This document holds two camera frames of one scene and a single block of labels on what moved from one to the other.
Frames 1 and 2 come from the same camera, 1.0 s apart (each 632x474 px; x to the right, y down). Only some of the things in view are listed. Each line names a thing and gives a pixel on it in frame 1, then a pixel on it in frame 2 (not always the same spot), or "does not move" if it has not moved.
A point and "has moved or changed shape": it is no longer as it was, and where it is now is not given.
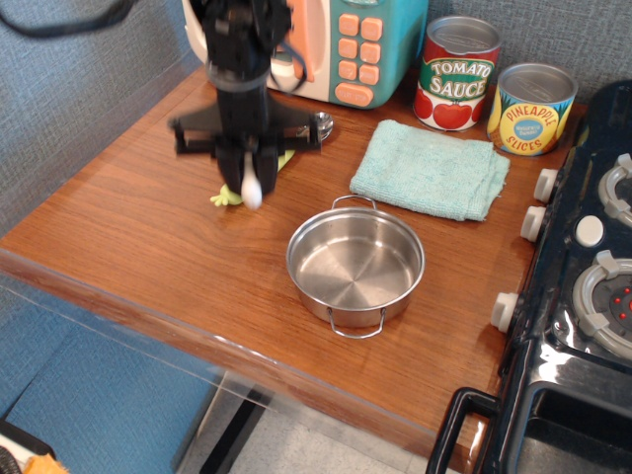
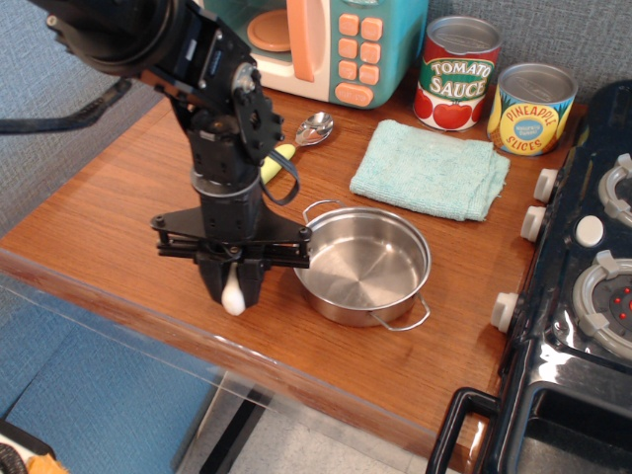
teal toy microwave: (367, 53) does not move
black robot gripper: (246, 129) -> (229, 225)
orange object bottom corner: (44, 464) does not move
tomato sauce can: (460, 56) does not move
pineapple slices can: (530, 108) does not move
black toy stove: (563, 403) does not move
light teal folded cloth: (432, 175) does not move
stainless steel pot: (355, 267) has moved or changed shape
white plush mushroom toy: (251, 187) has moved or changed shape
